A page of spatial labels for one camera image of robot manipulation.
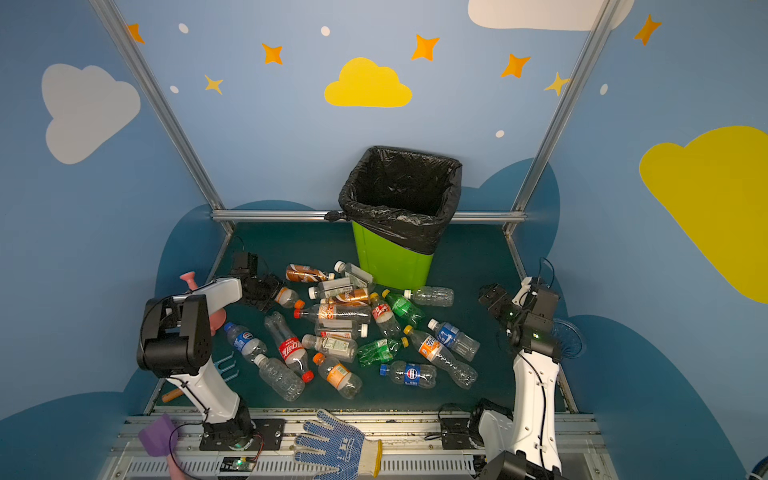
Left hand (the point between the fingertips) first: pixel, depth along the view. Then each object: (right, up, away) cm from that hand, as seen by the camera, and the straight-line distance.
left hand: (286, 288), depth 99 cm
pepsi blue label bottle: (+40, -21, -19) cm, 49 cm away
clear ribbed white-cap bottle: (+48, -2, -3) cm, 48 cm away
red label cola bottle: (+7, -16, -16) cm, 24 cm away
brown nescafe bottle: (+5, +5, +3) cm, 7 cm away
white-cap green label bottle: (+21, -16, -15) cm, 30 cm away
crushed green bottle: (+31, -17, -12) cm, 38 cm away
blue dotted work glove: (+23, -36, -27) cm, 51 cm away
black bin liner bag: (+40, +32, +4) cm, 51 cm away
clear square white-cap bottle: (+22, +5, +5) cm, 23 cm away
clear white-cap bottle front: (+5, -22, -21) cm, 30 cm away
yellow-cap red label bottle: (+33, -10, -3) cm, 35 cm away
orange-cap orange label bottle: (+21, -22, -20) cm, 37 cm away
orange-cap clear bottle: (0, -3, 0) cm, 3 cm away
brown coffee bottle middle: (+24, -2, -3) cm, 24 cm away
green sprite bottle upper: (+40, -6, -6) cm, 41 cm away
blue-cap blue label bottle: (+56, -15, -13) cm, 60 cm away
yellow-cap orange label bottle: (+46, -16, -15) cm, 51 cm away
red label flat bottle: (+20, -11, -12) cm, 26 cm away
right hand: (+63, +1, -20) cm, 66 cm away
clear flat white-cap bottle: (+14, 0, +2) cm, 15 cm away
